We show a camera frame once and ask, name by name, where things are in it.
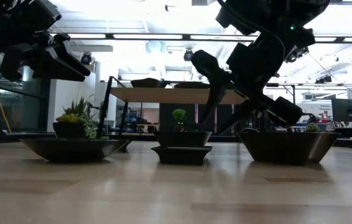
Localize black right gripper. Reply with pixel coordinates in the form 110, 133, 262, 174
190, 32, 289, 134

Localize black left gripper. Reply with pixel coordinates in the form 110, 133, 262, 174
0, 18, 91, 83

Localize glossy black leaf-shaped mini plate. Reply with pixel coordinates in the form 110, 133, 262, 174
19, 138, 129, 163
173, 81, 211, 90

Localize black wavy square mini plate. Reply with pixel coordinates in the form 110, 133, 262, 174
130, 77, 171, 89
153, 131, 213, 147
236, 131, 341, 166

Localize small green bonsai plant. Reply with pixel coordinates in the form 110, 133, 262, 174
172, 108, 187, 133

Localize potted succulents in black pot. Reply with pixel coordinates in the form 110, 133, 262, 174
52, 96, 100, 140

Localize black room partition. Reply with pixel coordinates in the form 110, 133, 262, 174
159, 103, 257, 135

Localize black ceiling lamp cluster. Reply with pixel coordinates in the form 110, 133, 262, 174
284, 46, 309, 63

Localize small round green succulent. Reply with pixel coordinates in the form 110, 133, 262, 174
305, 122, 320, 133

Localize black ceiling spotlights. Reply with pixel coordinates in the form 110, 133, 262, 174
315, 74, 333, 85

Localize black overhead light bar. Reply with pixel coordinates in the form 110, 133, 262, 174
50, 32, 352, 44

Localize black computer monitor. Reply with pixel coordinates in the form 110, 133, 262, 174
331, 98, 352, 123

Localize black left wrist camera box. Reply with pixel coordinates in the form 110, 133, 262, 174
0, 43, 35, 82

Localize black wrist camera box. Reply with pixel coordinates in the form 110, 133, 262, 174
0, 43, 35, 82
267, 96, 304, 127

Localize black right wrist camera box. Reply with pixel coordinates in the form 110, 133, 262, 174
267, 96, 304, 127

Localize wooden shelf with black frame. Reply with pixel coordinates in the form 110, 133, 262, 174
96, 75, 267, 139

